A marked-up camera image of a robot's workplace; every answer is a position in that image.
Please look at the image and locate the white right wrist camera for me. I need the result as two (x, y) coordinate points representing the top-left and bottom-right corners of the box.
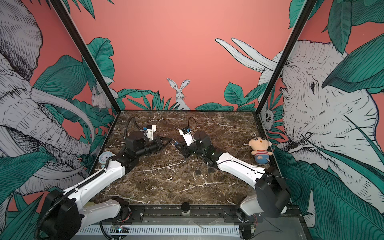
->
(179, 127), (195, 147)

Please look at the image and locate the black right corner frame post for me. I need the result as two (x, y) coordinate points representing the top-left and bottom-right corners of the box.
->
(256, 0), (317, 115)

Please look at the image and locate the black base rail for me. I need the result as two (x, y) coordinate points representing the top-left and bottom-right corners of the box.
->
(98, 204), (301, 224)

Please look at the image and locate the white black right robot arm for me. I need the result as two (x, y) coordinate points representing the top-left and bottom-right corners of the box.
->
(175, 127), (291, 219)

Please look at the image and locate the black left corner frame post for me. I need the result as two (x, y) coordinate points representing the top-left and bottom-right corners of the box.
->
(49, 0), (121, 115)

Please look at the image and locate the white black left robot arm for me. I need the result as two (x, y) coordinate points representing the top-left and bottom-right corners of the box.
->
(34, 128), (171, 240)

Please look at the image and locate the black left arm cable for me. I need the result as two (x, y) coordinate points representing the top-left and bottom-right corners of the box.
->
(124, 116), (142, 139)

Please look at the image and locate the small black padlock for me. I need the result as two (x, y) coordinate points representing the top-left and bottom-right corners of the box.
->
(208, 167), (215, 174)
(195, 169), (202, 176)

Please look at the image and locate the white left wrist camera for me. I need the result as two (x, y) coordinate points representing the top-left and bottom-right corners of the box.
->
(143, 125), (157, 141)

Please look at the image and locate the white ventilated strip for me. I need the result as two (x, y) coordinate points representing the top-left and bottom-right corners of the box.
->
(74, 224), (241, 237)

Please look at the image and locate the black knob on rail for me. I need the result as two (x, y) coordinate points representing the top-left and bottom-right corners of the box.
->
(181, 202), (191, 216)

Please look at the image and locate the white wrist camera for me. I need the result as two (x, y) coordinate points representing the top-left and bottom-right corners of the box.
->
(143, 125), (157, 141)
(179, 127), (195, 147)

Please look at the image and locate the green circuit board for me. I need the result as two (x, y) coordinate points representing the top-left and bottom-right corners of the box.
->
(111, 225), (130, 234)

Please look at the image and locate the black corner frame post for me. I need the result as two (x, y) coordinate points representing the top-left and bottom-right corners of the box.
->
(256, 0), (317, 115)
(49, 0), (121, 115)

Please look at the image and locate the plush doll striped shirt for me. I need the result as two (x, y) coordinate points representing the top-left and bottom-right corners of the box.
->
(249, 137), (273, 164)

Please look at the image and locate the small teal alarm clock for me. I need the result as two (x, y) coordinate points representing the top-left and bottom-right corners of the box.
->
(98, 151), (114, 168)

